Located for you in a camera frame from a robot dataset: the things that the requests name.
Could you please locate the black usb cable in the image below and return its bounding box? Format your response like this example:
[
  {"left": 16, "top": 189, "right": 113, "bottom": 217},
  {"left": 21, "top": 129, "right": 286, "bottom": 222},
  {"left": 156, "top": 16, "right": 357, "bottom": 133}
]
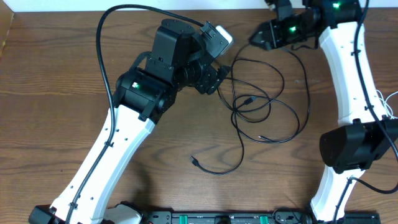
[{"left": 189, "top": 58, "right": 285, "bottom": 175}]

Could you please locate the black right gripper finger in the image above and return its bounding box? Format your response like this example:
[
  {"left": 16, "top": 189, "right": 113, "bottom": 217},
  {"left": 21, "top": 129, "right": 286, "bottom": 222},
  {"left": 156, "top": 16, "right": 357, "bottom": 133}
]
[
  {"left": 255, "top": 21, "right": 273, "bottom": 34},
  {"left": 249, "top": 31, "right": 274, "bottom": 50}
]

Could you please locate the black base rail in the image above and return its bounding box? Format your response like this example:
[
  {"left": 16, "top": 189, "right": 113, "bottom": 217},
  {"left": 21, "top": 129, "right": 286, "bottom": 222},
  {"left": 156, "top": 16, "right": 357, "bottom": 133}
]
[{"left": 102, "top": 201, "right": 382, "bottom": 224}]

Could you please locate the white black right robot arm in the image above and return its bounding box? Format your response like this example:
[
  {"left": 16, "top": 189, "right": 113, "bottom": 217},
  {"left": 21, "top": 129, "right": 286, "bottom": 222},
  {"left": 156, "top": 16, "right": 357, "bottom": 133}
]
[{"left": 249, "top": 0, "right": 397, "bottom": 223}]

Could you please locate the white usb cable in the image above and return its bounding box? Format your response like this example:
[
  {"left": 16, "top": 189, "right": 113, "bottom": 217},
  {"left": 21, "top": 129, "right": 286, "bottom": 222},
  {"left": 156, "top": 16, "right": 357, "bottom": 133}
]
[{"left": 375, "top": 89, "right": 398, "bottom": 119}]

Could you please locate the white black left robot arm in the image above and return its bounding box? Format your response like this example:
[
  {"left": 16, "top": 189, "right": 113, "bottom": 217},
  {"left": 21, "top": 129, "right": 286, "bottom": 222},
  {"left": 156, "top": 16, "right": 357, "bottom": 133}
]
[{"left": 29, "top": 19, "right": 233, "bottom": 223}]

